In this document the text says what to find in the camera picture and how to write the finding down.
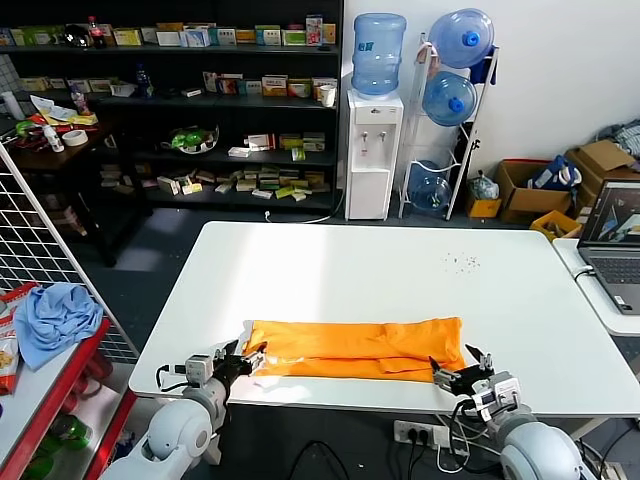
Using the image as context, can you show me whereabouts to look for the wide green box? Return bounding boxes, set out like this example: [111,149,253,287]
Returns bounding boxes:
[22,24,66,46]

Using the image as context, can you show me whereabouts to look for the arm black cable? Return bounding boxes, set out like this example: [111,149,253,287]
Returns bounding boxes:
[155,364,189,395]
[451,397,484,444]

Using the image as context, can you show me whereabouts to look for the cream medicine box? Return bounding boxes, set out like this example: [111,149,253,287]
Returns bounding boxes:
[312,76,337,101]

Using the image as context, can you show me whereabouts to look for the light blue crumpled cloth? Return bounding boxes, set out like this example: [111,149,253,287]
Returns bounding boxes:
[13,281,105,373]

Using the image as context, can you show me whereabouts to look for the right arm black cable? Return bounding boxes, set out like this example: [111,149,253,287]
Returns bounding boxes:
[451,397,484,444]

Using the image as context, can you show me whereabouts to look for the blue drink bottle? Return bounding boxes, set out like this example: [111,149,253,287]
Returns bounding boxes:
[135,62,155,99]

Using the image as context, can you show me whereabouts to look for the black shelving unit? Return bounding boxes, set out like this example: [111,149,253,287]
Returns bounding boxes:
[0,0,346,214]

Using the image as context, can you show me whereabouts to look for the cola bottle red cap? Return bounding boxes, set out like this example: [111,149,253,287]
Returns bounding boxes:
[87,14,107,50]

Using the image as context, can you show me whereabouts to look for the dark wooden side table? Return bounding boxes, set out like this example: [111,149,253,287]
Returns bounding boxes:
[0,117,154,266]

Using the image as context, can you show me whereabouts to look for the blue white medicine box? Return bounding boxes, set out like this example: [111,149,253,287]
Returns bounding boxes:
[180,25,212,49]

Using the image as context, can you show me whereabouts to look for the small white bottle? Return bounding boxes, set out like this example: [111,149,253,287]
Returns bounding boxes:
[42,123,66,154]

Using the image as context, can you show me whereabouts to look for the blue capped water jug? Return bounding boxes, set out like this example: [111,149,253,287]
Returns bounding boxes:
[422,70,478,127]
[428,7,496,70]

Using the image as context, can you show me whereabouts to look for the yellow white paper stack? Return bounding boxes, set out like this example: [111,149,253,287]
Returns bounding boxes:
[28,93,99,127]

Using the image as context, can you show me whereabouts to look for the white dispenser power cable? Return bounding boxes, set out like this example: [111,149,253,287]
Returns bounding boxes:
[264,187,347,225]

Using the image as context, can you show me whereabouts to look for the red metal shelf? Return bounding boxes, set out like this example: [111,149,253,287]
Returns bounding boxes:
[0,317,139,480]

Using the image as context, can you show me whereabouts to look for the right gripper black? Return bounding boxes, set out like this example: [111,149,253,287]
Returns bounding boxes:
[428,343,496,397]

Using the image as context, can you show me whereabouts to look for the white charger cable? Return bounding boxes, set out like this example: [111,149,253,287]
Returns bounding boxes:
[434,442,504,474]

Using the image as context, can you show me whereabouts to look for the blue labelled water jug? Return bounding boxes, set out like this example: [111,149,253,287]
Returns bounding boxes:
[351,13,408,97]

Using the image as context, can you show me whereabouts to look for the striped blue fabric pile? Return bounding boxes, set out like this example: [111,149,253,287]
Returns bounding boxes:
[596,118,640,157]

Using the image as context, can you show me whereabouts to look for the white wire grid panel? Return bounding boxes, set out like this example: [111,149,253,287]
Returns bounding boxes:
[0,142,142,364]

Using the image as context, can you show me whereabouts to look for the clear plastic bag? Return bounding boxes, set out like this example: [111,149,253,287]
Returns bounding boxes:
[468,170,501,201]

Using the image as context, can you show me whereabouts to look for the yellow white medicine box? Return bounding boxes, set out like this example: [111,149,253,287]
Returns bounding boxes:
[112,27,144,47]

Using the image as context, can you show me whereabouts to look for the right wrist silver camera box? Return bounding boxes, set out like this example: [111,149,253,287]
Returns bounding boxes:
[471,371,522,417]

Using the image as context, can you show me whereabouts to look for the small yellow carton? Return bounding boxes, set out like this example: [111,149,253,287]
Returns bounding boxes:
[465,197,503,219]

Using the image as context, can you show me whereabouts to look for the red white snack bag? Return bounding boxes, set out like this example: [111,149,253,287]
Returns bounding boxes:
[0,287,40,341]

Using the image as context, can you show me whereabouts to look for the pink drink bottle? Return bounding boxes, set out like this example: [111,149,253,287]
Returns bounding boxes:
[69,83,92,117]

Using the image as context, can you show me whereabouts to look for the yellow plastic crate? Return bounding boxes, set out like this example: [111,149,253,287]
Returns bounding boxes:
[529,209,584,242]

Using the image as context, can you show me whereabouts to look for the black floor cable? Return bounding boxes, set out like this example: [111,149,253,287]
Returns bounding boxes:
[287,439,351,480]

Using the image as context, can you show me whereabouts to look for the open brown cardboard box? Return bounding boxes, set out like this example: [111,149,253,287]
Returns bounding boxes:
[496,158,577,225]

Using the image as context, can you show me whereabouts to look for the tall pink box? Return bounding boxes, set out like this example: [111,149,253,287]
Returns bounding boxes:
[305,14,324,48]

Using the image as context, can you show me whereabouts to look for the blue shopping bag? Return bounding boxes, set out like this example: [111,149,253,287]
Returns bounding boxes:
[528,154,584,192]

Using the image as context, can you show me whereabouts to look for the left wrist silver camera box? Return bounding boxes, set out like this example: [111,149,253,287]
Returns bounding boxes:
[184,354,216,387]

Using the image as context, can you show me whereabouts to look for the red white medicine box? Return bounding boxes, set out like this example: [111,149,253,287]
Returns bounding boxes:
[244,132,278,151]

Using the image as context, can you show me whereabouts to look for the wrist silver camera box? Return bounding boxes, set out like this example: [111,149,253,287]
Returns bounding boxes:
[471,371,522,417]
[184,354,216,387]

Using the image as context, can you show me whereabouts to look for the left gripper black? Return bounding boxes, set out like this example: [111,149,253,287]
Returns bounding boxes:
[211,339,269,386]

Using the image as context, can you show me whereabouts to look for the shiny dark round bowl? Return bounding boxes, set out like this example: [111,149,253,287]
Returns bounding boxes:
[62,23,91,50]

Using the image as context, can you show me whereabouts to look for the bowl of green fruit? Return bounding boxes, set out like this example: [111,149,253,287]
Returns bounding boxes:
[160,124,221,155]

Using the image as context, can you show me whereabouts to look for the white metal jug rack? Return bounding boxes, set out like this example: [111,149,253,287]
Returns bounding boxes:
[398,30,501,221]

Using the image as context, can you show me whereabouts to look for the empty clear blue jug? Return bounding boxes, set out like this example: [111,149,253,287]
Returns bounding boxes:
[407,159,455,217]

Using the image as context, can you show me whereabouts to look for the orange t-shirt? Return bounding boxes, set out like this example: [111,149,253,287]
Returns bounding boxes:
[242,315,468,384]

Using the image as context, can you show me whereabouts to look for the white paper roll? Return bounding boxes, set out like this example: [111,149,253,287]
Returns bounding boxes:
[1,90,22,120]

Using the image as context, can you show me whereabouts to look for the dark blue hanging cloth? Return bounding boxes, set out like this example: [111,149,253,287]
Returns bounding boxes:
[469,44,500,86]

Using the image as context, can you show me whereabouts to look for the black item by rack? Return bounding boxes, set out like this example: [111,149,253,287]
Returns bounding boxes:
[455,121,482,169]

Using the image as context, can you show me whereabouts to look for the closed brown cardboard box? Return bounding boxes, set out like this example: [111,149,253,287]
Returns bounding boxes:
[566,139,640,214]

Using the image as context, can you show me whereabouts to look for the white water dispenser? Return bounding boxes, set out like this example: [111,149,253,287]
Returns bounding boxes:
[345,89,405,221]

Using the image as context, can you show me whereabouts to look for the green plastic bottle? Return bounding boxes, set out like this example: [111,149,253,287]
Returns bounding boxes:
[49,414,94,449]

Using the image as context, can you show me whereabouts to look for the grey open laptop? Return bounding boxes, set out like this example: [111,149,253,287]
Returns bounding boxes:
[576,179,640,316]

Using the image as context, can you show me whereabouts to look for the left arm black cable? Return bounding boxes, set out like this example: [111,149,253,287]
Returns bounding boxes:
[155,364,189,395]

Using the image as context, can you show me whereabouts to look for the white power strip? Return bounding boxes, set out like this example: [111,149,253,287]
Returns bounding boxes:
[393,419,454,449]

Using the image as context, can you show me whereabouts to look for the white box yellow band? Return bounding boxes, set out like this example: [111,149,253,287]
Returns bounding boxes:
[262,74,290,98]

